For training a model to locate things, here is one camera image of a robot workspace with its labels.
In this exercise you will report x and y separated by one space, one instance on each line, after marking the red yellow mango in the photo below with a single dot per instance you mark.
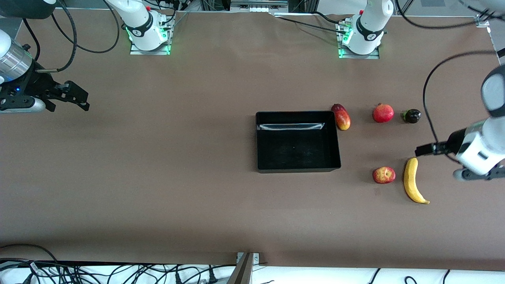
343 118

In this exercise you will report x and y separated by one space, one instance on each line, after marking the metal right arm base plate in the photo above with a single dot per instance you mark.
136 51

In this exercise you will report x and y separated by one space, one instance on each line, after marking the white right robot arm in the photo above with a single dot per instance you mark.
140 23

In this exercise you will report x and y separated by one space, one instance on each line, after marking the dark purple mangosteen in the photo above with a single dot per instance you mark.
412 116

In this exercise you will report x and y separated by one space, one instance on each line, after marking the red pomegranate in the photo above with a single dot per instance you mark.
383 113

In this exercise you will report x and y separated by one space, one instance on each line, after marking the black rectangular plastic box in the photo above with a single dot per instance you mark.
296 152

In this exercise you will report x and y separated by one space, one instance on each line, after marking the yellow banana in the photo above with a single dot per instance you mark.
411 179

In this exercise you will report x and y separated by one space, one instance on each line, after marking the red yellow apple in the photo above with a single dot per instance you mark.
384 175

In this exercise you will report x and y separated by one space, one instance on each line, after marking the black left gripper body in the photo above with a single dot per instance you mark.
454 142

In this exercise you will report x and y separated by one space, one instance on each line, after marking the silver aluminium rail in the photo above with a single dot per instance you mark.
258 8

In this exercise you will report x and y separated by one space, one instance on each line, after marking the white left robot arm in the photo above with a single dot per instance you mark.
481 152

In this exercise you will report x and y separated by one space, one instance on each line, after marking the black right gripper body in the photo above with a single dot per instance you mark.
34 84

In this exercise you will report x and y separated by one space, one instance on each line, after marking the silver mounting plate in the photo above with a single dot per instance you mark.
256 258

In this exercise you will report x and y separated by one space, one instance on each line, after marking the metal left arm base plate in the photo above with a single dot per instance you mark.
374 56

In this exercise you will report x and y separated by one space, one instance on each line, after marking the aluminium beam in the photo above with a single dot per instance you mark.
242 272

